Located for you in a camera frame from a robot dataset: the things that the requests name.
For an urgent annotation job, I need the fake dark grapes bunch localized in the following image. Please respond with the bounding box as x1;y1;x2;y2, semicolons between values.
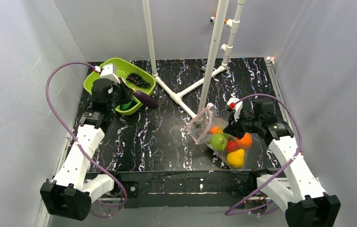
126;72;150;88

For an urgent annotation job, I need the fake purple eggplant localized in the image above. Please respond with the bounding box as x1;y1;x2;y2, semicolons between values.
133;90;158;109

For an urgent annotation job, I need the clear zip top bag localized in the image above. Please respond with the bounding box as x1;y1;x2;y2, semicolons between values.
187;103;253;173

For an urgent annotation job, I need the fake bok choy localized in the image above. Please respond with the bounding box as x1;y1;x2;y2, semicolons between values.
120;100;137;111

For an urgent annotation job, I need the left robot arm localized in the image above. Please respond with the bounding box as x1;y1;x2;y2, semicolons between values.
40;78;136;220

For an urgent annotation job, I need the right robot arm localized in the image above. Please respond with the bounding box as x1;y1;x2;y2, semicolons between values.
223;98;341;227

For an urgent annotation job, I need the fake orange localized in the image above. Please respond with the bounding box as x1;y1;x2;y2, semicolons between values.
235;133;253;150

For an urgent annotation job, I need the fake mango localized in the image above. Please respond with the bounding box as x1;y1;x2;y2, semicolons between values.
209;126;223;135

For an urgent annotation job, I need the fake green apple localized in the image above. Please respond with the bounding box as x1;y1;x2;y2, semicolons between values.
209;134;227;152

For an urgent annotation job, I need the green plastic tray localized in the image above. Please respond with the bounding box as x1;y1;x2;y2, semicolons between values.
84;58;158;116

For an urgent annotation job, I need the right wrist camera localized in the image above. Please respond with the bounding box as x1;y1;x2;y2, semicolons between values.
227;97;243;122

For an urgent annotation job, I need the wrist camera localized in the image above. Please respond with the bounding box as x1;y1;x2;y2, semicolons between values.
100;63;121;84
227;97;243;122

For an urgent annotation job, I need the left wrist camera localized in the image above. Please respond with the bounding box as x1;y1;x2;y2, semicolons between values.
100;63;121;84

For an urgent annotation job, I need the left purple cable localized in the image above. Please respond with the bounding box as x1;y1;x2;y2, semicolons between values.
45;61;128;218

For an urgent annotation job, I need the white PVC pipe frame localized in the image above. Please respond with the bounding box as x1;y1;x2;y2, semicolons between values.
142;0;246;119

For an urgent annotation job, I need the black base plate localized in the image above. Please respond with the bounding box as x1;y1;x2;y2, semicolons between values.
92;169;292;210

